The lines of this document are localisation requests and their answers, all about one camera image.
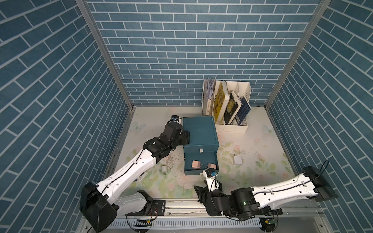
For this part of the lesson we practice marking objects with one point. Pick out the teal drawer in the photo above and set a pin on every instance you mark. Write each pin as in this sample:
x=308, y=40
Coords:
x=203, y=152
x=188, y=170

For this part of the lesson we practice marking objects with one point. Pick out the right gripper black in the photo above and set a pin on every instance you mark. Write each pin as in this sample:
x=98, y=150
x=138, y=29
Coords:
x=203, y=193

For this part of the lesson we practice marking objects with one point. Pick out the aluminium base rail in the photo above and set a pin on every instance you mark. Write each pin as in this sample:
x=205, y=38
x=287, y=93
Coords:
x=190, y=216

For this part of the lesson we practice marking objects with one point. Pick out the yellow book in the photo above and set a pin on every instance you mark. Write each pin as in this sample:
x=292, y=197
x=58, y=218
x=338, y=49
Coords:
x=221, y=99

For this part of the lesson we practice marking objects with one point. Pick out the black moon book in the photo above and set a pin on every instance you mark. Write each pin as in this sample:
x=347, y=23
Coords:
x=232, y=108

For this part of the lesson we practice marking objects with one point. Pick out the white file organizer rack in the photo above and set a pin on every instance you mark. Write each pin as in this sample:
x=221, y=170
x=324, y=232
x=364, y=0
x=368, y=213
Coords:
x=242, y=89

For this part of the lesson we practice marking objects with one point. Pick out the white square plug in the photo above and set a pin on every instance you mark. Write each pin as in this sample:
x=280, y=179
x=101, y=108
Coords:
x=237, y=160

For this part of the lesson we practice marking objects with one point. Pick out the clear plastic document sleeves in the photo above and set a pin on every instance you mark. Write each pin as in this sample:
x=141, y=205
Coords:
x=210, y=86

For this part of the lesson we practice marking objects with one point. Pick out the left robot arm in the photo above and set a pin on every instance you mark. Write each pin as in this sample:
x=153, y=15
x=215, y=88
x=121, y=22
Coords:
x=100, y=204

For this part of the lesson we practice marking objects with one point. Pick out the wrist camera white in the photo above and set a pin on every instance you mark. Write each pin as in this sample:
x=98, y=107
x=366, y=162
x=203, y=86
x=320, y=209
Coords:
x=210, y=176
x=174, y=118

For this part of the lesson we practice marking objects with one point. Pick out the teal drawer cabinet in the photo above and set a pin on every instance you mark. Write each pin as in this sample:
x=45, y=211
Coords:
x=202, y=130

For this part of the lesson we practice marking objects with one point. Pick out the pink plug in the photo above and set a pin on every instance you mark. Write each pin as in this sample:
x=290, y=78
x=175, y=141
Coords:
x=212, y=166
x=196, y=164

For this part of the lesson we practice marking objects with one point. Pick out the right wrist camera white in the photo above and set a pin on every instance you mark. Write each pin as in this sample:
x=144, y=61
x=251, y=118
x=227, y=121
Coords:
x=210, y=176

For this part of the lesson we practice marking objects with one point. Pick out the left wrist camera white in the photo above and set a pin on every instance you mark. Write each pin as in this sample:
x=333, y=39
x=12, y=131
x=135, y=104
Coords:
x=174, y=118

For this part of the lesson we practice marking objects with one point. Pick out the beige closure file folder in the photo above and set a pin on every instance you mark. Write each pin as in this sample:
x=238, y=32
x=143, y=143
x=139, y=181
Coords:
x=207, y=104

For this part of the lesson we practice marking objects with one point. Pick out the dark blue book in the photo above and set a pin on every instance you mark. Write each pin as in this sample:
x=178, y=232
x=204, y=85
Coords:
x=243, y=111

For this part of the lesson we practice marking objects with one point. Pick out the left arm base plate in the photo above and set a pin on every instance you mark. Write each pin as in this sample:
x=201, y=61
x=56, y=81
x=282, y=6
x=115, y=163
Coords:
x=155, y=208

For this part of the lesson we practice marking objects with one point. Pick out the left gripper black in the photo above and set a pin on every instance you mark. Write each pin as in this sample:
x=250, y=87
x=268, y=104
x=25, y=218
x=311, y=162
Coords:
x=185, y=137

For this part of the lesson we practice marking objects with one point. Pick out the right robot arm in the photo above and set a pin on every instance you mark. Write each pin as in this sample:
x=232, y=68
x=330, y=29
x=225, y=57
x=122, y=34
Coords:
x=310, y=184

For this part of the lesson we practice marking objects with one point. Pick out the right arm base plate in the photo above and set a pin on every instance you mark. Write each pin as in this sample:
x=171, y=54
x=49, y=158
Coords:
x=252, y=208

